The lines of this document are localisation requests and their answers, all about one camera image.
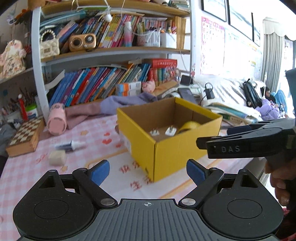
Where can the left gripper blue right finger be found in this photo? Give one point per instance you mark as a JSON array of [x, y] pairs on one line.
[[206, 181]]

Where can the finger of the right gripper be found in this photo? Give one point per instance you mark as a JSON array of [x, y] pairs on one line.
[[238, 129]]

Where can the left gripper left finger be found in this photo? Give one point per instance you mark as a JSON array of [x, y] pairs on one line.
[[90, 181]]

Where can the yellow tape roll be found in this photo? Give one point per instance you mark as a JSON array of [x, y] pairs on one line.
[[190, 125]]

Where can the large white plug charger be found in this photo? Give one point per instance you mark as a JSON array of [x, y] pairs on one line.
[[171, 130]]

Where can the small white usb charger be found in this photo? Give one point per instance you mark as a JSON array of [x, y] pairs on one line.
[[154, 132]]

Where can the person right hand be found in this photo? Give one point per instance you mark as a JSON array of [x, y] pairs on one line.
[[278, 179]]

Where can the pink checkered table mat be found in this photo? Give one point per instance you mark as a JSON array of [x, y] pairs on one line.
[[125, 180]]

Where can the black backpack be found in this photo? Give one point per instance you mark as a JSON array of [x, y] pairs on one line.
[[252, 98]]

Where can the white spray bottle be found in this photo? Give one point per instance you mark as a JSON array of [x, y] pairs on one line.
[[71, 146]]

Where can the beige eraser block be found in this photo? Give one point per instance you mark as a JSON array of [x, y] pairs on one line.
[[57, 158]]

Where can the yellow cardboard box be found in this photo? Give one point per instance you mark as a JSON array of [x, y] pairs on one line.
[[160, 156]]

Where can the pink cylindrical cup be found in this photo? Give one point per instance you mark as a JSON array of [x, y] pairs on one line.
[[57, 122]]

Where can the pink purple cloth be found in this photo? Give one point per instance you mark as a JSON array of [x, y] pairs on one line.
[[79, 113]]

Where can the wooden chess board box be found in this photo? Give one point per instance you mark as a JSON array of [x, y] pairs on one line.
[[26, 138]]

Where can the red book box set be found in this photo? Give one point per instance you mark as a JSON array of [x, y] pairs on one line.
[[162, 70]]

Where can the white green lid jar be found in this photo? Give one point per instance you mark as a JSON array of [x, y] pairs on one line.
[[32, 111]]

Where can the row of leaning books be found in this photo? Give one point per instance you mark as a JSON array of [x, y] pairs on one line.
[[97, 82]]

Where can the pink pig toy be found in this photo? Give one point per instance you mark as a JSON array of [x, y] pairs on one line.
[[148, 87]]

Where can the red pen figure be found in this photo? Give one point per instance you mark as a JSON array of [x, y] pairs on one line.
[[22, 107]]

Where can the grey cloth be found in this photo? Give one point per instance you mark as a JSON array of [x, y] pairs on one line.
[[8, 131]]

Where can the orange white small boxes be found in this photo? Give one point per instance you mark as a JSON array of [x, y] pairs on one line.
[[128, 89]]

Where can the white bookshelf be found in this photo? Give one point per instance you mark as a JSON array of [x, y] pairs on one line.
[[45, 68]]

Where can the wooden retro radio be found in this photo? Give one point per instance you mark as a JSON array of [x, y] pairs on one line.
[[82, 42]]

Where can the cream quilted handbag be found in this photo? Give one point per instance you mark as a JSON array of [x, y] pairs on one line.
[[49, 47]]

